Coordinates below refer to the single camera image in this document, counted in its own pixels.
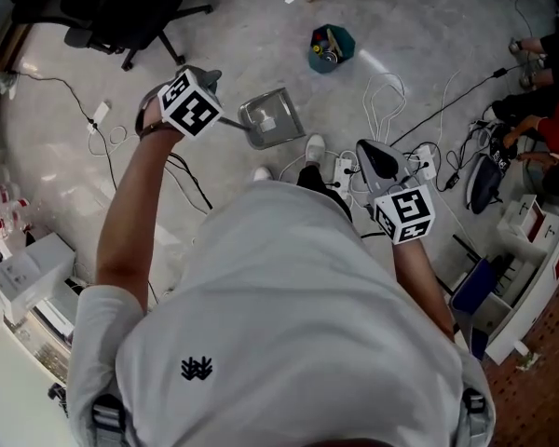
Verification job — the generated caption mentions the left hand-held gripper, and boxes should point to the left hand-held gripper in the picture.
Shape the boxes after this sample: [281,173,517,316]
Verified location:
[157,66,225,140]

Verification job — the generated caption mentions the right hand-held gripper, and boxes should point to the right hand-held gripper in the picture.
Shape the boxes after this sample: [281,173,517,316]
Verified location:
[356,139,437,245]

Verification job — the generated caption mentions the grey metal dustpan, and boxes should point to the grey metal dustpan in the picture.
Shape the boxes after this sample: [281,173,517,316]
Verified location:
[218,87,307,151]

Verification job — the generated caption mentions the teal waste bin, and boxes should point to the teal waste bin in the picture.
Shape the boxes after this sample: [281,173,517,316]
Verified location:
[307,23,357,75]

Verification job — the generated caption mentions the person's right forearm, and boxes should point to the person's right forearm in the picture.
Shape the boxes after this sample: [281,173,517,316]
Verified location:
[390,237,457,342]

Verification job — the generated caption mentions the person's left forearm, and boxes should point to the person's left forearm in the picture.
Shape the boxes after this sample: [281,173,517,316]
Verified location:
[95,128,181,292]

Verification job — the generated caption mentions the person's left hand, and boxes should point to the person's left hand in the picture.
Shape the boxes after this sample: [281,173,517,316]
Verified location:
[142,94,170,126]

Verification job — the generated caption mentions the person's black trousers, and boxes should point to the person's black trousers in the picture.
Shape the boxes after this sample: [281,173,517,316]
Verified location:
[296,164,353,223]

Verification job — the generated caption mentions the person's right white shoe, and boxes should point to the person's right white shoe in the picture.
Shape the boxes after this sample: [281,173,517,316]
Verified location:
[304,132,326,166]

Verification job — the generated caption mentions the dark wristband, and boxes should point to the dark wristband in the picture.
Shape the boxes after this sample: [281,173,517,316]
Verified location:
[137,118,181,142]

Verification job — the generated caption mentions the grey capsule backpack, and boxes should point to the grey capsule backpack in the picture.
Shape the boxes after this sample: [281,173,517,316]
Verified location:
[465,151,507,216]

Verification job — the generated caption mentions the black mesh office chair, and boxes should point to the black mesh office chair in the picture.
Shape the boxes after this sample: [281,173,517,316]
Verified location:
[8,0,214,72]

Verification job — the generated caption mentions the spare hand-held gripper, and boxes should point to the spare hand-held gripper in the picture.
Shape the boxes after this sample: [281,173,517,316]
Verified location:
[488,137,511,171]

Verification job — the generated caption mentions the white red drawer box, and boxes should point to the white red drawer box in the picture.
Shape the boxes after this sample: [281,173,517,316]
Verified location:
[497,194,546,244]

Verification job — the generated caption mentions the blue chair with black legs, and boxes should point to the blue chair with black legs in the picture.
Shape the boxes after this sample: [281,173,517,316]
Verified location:
[435,233,513,361]

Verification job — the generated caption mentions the person's white t-shirt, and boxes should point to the person's white t-shirt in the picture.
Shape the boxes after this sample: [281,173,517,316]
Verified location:
[67,179,498,447]

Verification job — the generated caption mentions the white cabinet with red label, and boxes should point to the white cabinet with red label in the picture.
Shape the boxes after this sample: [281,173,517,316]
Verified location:
[484,193,559,367]

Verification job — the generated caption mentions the pack of water bottles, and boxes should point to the pack of water bottles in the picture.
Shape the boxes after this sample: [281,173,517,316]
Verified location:
[0,165,33,246]

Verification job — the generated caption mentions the small green plant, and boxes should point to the small green plant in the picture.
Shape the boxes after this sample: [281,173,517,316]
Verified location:
[514,351,541,373]

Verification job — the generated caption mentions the white cardboard box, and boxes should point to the white cardboard box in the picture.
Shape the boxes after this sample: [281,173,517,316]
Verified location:
[0,233,75,325]

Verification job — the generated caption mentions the white looped cable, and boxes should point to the white looped cable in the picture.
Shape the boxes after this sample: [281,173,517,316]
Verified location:
[362,71,407,146]

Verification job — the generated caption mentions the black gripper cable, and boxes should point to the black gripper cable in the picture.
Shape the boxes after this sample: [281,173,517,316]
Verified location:
[167,151,214,213]

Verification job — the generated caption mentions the thin white floor cable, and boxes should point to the thin white floor cable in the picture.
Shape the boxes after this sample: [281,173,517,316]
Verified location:
[88,126,141,158]

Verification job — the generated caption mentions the long black adapter cable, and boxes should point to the long black adapter cable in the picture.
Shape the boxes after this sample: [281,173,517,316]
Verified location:
[390,65,511,147]

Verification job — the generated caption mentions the thin black floor cable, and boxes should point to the thin black floor cable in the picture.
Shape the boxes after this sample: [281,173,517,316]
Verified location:
[8,70,120,188]

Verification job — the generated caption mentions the grey shoulder strap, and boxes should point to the grey shoulder strap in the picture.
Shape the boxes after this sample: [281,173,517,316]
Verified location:
[460,387,488,432]
[91,393,128,447]

